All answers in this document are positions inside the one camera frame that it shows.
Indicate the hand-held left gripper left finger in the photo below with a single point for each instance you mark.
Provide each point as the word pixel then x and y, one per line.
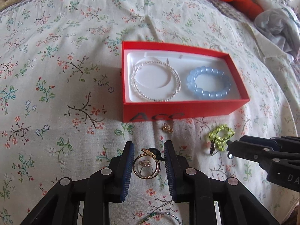
pixel 127 171

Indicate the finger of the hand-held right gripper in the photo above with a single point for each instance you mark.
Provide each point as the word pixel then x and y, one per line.
pixel 246 151
pixel 260 141

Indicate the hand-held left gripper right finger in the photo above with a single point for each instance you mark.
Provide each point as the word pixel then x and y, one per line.
pixel 170 171

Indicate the gold bangle with charm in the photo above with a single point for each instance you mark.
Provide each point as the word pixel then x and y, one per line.
pixel 154 154

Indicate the red jewelry box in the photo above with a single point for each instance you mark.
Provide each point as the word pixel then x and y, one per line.
pixel 150 114

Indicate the small gold earring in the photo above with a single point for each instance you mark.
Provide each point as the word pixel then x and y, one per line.
pixel 167 128

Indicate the floral bed sheet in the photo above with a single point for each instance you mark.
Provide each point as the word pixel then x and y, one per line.
pixel 58 86

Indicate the grey crumpled cloth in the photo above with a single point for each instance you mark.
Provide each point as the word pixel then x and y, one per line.
pixel 276 25

